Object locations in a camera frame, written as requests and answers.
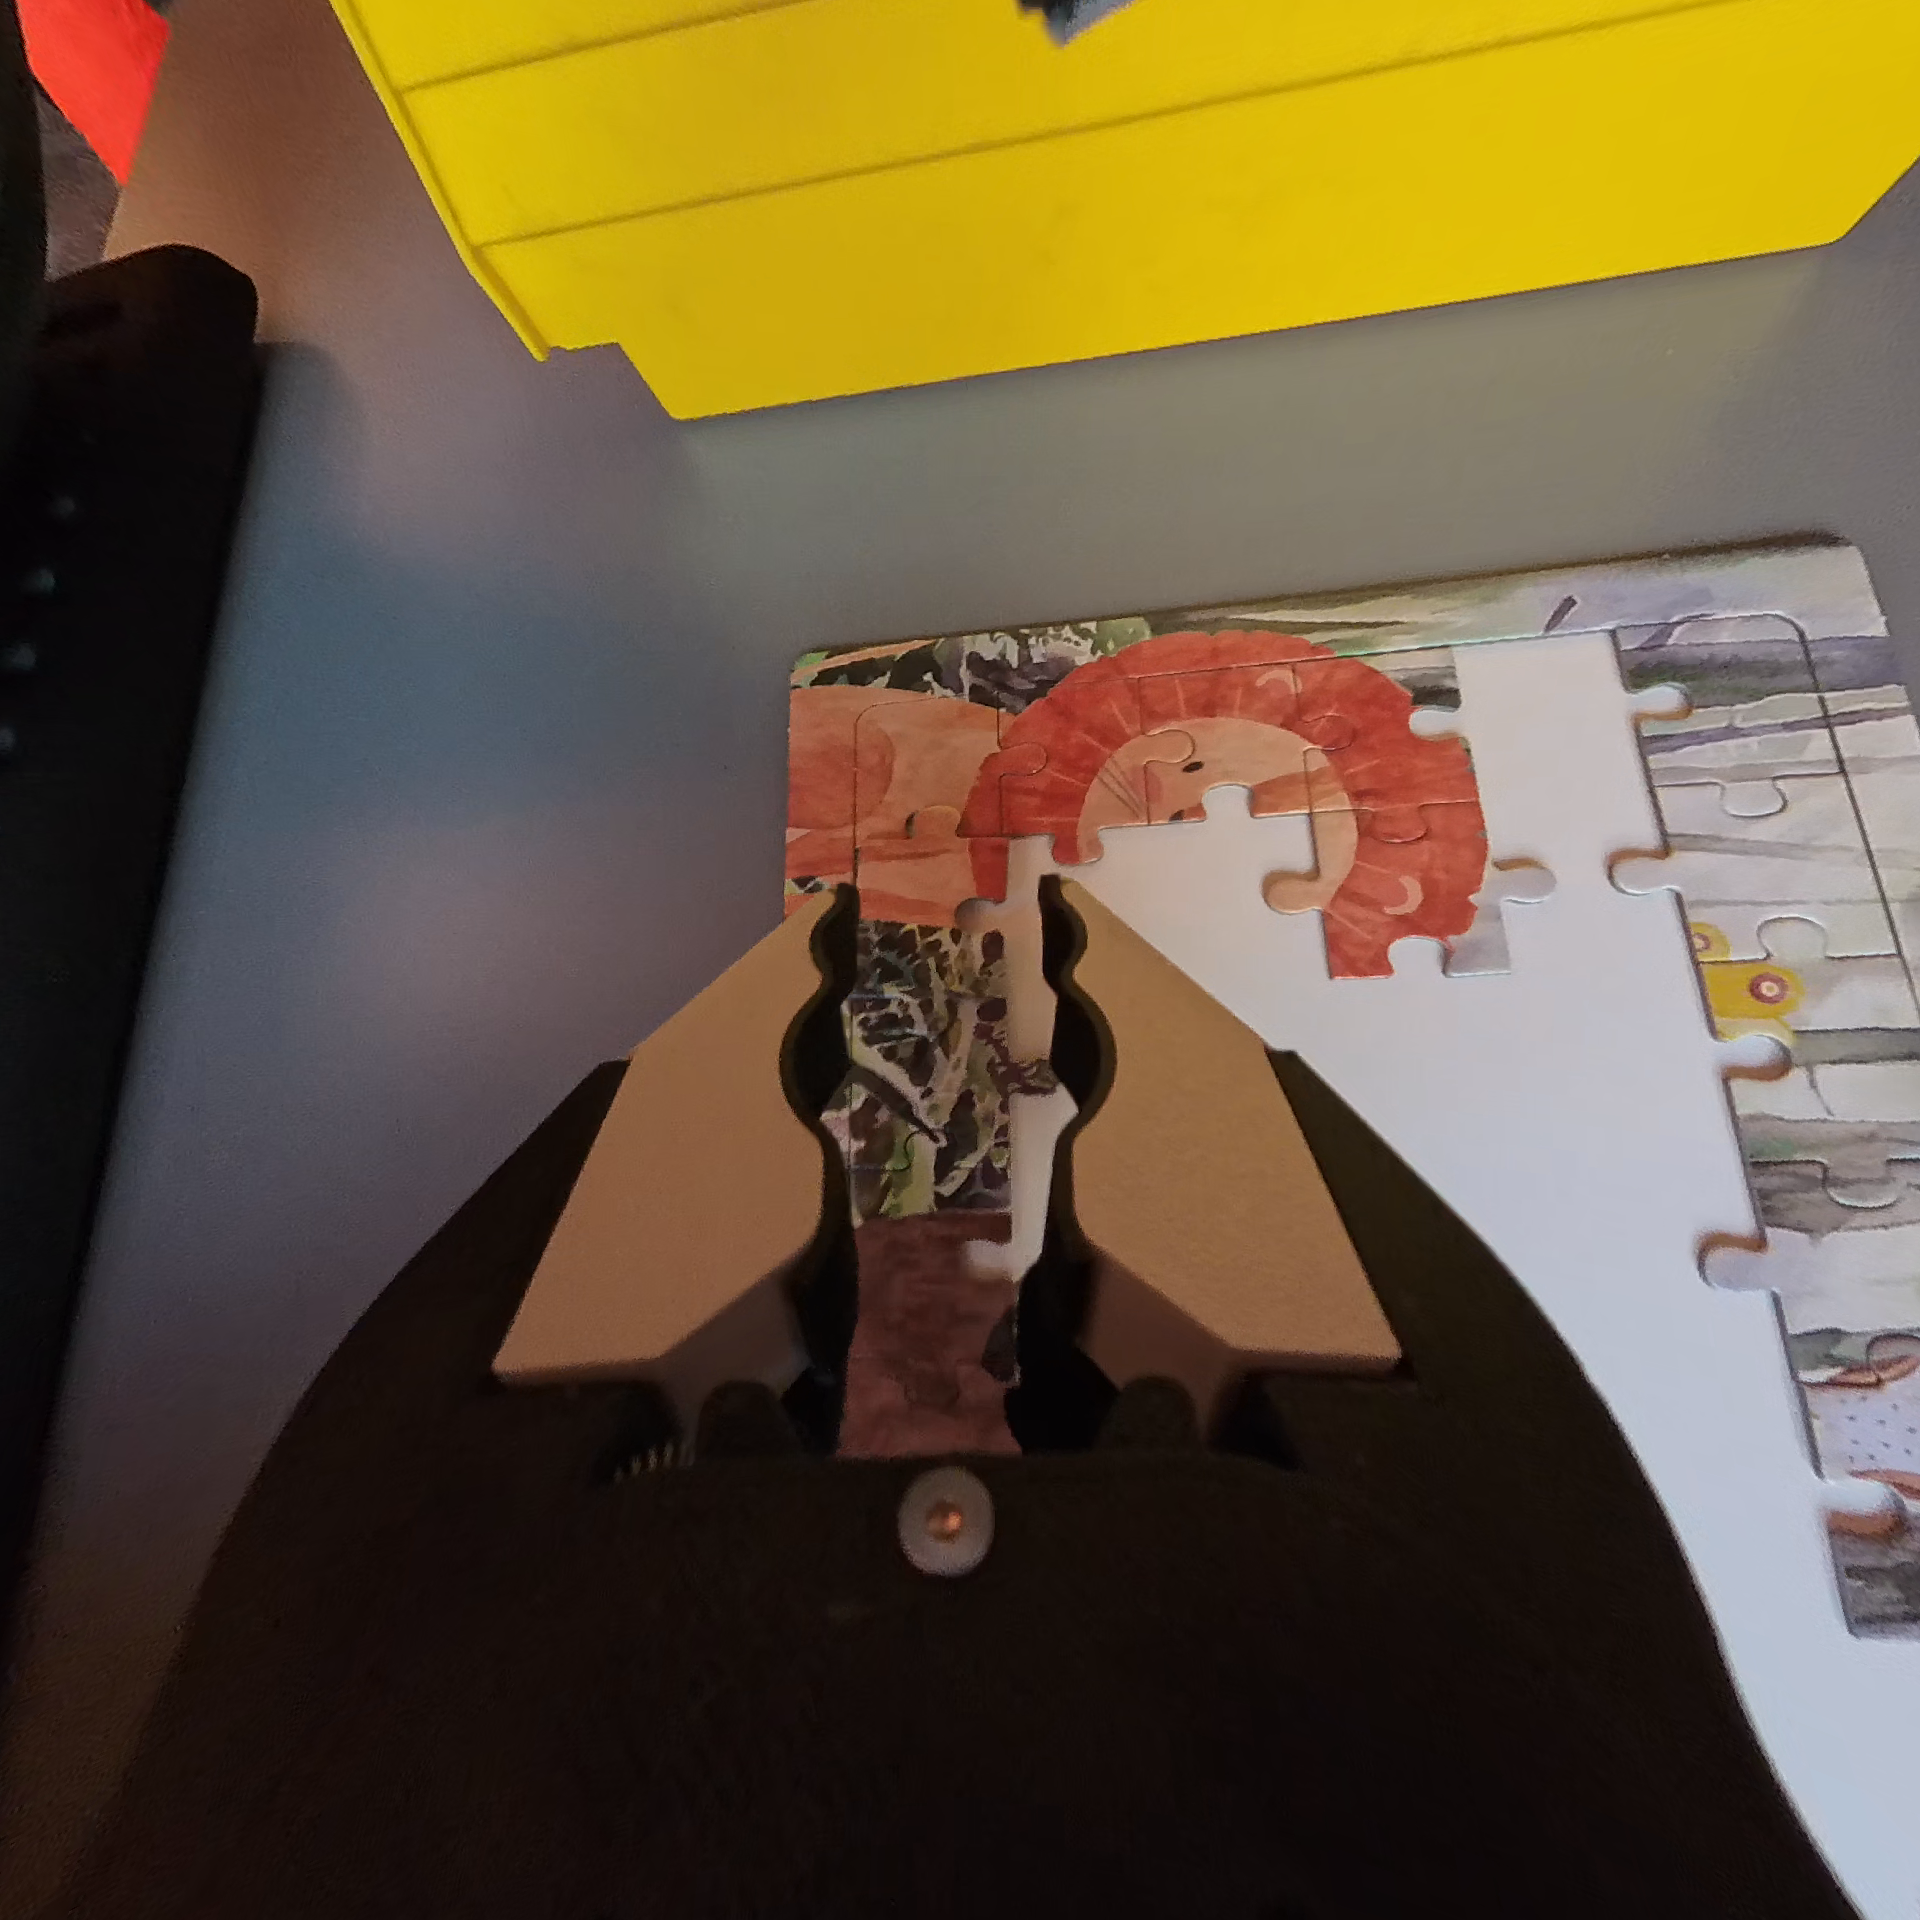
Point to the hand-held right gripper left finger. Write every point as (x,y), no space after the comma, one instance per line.
(694,1187)

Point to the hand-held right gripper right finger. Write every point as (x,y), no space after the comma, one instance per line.
(1210,1187)

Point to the partly assembled jigsaw puzzle board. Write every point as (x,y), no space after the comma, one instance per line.
(1573,1127)

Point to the yellow plastic bin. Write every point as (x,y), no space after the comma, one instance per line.
(1124,178)

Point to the red object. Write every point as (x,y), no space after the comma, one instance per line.
(98,60)

